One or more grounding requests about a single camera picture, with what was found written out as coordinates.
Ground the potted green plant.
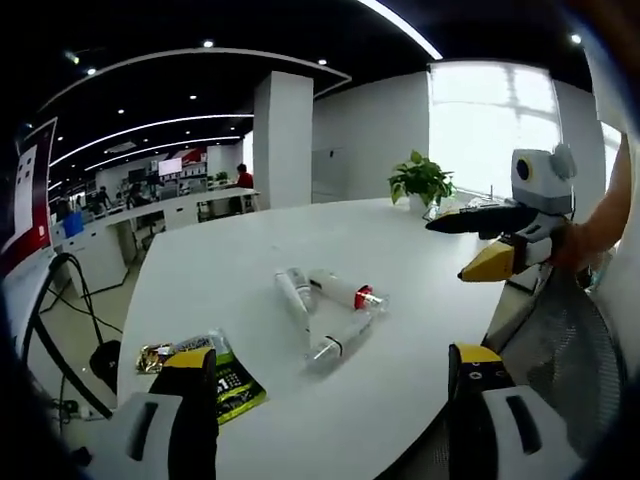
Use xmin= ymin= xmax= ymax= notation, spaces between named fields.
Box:
xmin=388 ymin=149 xmax=457 ymax=212

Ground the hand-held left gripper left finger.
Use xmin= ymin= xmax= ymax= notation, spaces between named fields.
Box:
xmin=107 ymin=346 xmax=222 ymax=480

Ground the gold snack packet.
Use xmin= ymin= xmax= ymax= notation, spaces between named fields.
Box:
xmin=136 ymin=342 xmax=177 ymax=375

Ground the black bag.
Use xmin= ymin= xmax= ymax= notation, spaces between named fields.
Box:
xmin=89 ymin=339 xmax=122 ymax=390

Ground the white red-collared skincare bottle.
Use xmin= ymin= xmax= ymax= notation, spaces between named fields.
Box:
xmin=306 ymin=268 xmax=392 ymax=314

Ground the white power strip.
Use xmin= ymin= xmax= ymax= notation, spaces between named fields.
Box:
xmin=58 ymin=399 xmax=97 ymax=422

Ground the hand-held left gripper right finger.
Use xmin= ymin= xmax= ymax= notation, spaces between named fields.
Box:
xmin=447 ymin=342 xmax=589 ymax=480

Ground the white skincare tube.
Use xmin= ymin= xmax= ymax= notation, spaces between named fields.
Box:
xmin=274 ymin=270 xmax=314 ymax=347

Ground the green black snack packet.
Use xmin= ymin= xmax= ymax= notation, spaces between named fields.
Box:
xmin=172 ymin=328 xmax=269 ymax=427

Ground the black cable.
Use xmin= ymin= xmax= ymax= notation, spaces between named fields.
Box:
xmin=19 ymin=252 xmax=124 ymax=421

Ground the person's right hand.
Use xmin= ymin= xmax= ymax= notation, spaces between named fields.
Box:
xmin=548 ymin=219 xmax=621 ymax=275

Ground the grey mesh office chair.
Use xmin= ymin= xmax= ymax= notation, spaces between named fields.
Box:
xmin=479 ymin=267 xmax=629 ymax=459

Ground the clear plastic wrapper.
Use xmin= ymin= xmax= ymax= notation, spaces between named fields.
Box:
xmin=421 ymin=195 xmax=504 ymax=222

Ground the long white counter desk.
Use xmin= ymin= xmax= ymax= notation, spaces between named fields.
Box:
xmin=52 ymin=186 xmax=262 ymax=294

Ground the clear white skincare bottle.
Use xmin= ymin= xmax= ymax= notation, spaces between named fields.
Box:
xmin=304 ymin=319 xmax=374 ymax=374

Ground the red white wall poster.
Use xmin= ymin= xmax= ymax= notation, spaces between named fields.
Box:
xmin=0 ymin=116 xmax=59 ymax=275

